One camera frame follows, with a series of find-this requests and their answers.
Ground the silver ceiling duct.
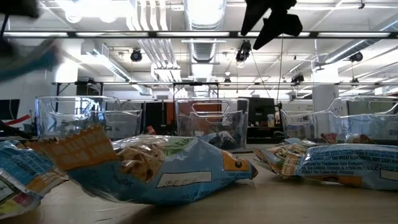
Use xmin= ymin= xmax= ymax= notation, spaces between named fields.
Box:
xmin=183 ymin=0 xmax=227 ymax=31

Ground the black overhead frame bar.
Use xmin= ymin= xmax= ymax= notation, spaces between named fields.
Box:
xmin=2 ymin=30 xmax=398 ymax=39

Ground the pale blue granola bar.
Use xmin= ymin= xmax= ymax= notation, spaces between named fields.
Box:
xmin=279 ymin=138 xmax=318 ymax=147

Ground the black round mat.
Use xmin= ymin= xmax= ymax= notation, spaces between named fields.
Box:
xmin=231 ymin=147 xmax=261 ymax=154

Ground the grey horizontal frame rail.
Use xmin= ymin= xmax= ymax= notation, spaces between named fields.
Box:
xmin=51 ymin=81 xmax=398 ymax=87

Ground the black wall panel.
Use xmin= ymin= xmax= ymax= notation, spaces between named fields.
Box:
xmin=0 ymin=98 xmax=21 ymax=121

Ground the red strip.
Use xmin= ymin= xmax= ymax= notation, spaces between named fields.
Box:
xmin=4 ymin=114 xmax=32 ymax=126

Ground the blue and yellow granola bar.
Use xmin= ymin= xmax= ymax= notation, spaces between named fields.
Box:
xmin=253 ymin=144 xmax=312 ymax=180

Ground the black monitor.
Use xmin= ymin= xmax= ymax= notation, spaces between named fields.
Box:
xmin=248 ymin=96 xmax=276 ymax=128

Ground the clear plastic bin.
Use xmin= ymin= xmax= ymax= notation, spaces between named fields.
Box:
xmin=35 ymin=95 xmax=143 ymax=141
xmin=279 ymin=95 xmax=398 ymax=146
xmin=175 ymin=98 xmax=249 ymax=150

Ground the thin hanging cable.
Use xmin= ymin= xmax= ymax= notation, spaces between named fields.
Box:
xmin=275 ymin=35 xmax=284 ymax=103

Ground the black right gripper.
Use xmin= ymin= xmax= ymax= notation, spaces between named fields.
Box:
xmin=241 ymin=0 xmax=303 ymax=50

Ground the red granola bar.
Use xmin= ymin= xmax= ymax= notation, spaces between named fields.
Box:
xmin=320 ymin=133 xmax=376 ymax=145

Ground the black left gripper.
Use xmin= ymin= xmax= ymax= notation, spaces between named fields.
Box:
xmin=0 ymin=0 xmax=41 ymax=60

